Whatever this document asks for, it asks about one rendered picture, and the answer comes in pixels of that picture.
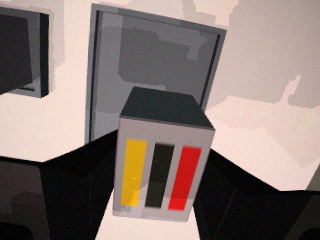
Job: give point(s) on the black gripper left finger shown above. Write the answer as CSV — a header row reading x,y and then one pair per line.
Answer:
x,y
64,198

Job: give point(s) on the dark grey wall panel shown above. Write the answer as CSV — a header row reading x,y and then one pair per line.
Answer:
x,y
315,181

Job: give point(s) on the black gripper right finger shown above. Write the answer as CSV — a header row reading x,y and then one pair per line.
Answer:
x,y
232,204

